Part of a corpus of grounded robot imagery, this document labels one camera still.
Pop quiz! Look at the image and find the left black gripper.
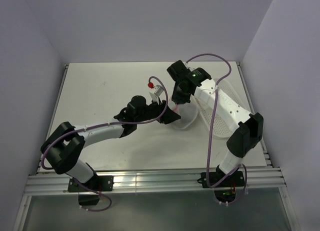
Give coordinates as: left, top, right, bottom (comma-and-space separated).
135, 96, 180, 124

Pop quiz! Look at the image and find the white mesh laundry bag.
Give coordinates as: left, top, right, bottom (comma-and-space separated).
168, 100, 198, 130

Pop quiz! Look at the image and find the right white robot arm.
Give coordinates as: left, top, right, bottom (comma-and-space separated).
167, 60, 264, 186

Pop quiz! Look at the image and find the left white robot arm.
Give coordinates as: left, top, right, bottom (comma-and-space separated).
40, 95, 181, 191

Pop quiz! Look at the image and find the white perforated plastic basket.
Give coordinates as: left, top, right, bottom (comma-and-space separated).
193, 79, 250, 139

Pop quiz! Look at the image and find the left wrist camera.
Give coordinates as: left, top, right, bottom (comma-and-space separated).
147, 82, 164, 104

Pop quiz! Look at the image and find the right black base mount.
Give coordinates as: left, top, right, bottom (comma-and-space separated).
209, 170, 245, 188

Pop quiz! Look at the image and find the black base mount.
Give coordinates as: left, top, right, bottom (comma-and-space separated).
67, 175, 114, 193
209, 170, 245, 188

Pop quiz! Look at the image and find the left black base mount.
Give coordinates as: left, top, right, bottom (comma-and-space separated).
67, 175, 114, 193

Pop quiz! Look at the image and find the aluminium mounting rail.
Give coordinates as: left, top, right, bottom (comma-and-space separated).
23, 158, 286, 196

